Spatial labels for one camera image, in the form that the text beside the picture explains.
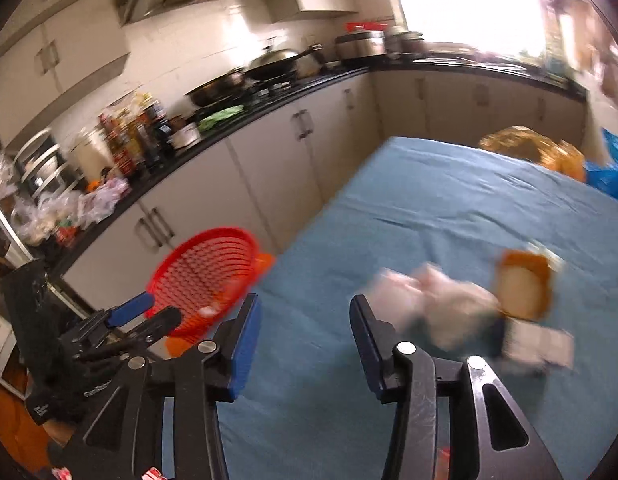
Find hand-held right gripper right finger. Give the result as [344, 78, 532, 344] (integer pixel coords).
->
[349, 294, 564, 480]

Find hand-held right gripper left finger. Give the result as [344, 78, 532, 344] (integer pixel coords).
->
[64, 292, 264, 480]

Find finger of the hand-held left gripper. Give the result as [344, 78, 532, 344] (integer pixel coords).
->
[59, 294, 156, 348]
[84, 306, 183, 361]

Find red plastic basket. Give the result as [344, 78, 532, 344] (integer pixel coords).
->
[145, 227, 262, 338]

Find white cloth bundle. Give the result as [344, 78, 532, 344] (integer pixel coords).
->
[414, 265, 502, 353]

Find yellow cardboard box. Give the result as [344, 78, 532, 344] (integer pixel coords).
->
[495, 242, 576, 371]

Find white crumpled plastic bag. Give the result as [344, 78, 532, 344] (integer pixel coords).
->
[79, 177, 130, 226]

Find clear plastic bag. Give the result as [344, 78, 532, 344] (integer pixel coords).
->
[0, 152, 85, 246]

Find black kitchen countertop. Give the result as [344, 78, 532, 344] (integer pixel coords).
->
[39, 55, 587, 271]

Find blue tablecloth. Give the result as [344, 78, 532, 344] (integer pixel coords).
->
[161, 135, 618, 480]

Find red white patterned clothing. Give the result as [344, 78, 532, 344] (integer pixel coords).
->
[52, 465, 164, 480]

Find white kettle jug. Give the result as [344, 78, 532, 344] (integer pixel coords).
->
[72, 127, 107, 181]

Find row of condiment bottles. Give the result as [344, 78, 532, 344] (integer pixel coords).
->
[99, 92, 170, 173]

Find white dish rack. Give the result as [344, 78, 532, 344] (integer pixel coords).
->
[14, 127, 65, 196]

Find small white box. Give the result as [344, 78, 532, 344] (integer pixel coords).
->
[170, 122, 201, 151]

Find white lower kitchen cabinets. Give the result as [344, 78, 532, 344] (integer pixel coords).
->
[59, 67, 590, 311]

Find green cloth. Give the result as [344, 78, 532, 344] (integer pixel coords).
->
[196, 105, 245, 133]

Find dark frying pan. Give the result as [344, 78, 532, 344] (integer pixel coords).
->
[184, 67, 250, 108]

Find gas stove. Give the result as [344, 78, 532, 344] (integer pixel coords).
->
[189, 72, 300, 111]

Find yellow plastic bag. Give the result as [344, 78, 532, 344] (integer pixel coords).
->
[478, 126, 587, 183]

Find black wok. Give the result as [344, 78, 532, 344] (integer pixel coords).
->
[244, 45, 325, 83]

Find blue plastic bag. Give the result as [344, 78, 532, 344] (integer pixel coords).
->
[584, 127, 618, 206]

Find silver rice cooker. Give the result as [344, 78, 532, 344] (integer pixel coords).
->
[335, 30, 387, 61]

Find dark cooking pot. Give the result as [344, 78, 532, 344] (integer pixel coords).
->
[386, 30, 425, 56]

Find kitchen window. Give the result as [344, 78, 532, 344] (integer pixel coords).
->
[389, 0, 560, 61]

